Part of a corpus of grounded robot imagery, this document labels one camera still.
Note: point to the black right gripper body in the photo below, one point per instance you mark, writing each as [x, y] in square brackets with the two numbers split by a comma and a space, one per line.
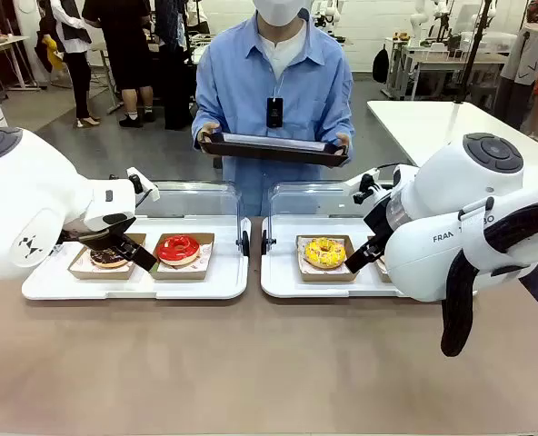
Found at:
[378, 218]

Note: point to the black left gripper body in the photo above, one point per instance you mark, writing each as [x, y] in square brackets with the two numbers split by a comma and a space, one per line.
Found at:
[96, 237]

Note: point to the chocolate donut with nuts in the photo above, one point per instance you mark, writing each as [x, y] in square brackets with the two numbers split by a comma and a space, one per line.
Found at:
[110, 261]

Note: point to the white printed paper liner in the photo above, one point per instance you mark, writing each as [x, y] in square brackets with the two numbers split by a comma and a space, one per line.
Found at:
[83, 262]
[328, 271]
[205, 256]

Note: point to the red glazed donut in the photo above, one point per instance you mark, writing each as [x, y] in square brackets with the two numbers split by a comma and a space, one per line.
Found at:
[178, 275]
[178, 250]

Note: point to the dark brown serving tray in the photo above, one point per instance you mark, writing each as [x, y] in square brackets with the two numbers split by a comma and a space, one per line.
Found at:
[273, 155]

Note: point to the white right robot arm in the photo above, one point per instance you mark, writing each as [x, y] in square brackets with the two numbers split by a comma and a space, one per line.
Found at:
[455, 254]

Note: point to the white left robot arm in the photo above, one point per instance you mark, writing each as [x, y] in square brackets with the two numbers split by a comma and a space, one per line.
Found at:
[23, 191]

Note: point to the person's left forearm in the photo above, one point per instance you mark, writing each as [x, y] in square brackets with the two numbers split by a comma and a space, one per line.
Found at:
[341, 120]

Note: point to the person's right forearm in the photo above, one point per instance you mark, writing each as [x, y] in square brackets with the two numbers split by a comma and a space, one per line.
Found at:
[203, 113]

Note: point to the white lab robot arm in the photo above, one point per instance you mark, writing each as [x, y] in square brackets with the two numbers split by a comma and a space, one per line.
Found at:
[418, 22]

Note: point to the yellow glazed sprinkled donut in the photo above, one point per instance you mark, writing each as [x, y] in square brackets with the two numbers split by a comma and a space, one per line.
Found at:
[316, 256]

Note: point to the person in black dress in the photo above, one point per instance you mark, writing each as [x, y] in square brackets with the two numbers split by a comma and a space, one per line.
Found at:
[123, 45]

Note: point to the person in blue shirt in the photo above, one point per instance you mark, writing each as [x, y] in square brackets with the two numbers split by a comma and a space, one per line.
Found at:
[251, 68]

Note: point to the person in black vest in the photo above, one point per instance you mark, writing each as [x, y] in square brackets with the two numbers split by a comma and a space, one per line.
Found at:
[76, 27]

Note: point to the person's left hand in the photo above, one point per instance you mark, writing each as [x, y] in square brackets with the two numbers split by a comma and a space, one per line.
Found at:
[345, 141]

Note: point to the person's right hand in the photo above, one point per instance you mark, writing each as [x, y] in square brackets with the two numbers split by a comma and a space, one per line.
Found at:
[207, 131]

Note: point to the white plastic display tray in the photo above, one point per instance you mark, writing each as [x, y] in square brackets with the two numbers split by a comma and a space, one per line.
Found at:
[282, 281]
[182, 288]

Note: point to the large white table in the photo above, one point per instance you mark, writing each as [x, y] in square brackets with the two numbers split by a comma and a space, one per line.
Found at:
[432, 122]

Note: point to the black hanging name tag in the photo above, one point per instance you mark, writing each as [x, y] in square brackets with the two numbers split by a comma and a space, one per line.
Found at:
[274, 113]

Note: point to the black backpack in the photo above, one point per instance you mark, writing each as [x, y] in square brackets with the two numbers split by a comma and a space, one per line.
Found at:
[381, 66]

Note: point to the white workbench with equipment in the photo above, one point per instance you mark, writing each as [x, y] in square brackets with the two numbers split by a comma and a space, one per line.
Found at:
[432, 61]

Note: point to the black stand pole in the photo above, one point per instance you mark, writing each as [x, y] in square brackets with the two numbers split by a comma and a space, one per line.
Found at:
[471, 68]

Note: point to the white desk with items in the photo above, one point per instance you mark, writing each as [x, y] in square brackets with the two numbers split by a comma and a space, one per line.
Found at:
[1, 45]

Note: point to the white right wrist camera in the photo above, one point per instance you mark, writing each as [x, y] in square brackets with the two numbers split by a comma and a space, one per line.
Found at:
[362, 186]

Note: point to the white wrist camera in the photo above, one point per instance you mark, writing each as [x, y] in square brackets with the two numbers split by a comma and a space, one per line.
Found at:
[148, 190]
[362, 186]

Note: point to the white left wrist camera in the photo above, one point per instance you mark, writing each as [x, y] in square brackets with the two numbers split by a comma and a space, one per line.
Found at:
[148, 190]

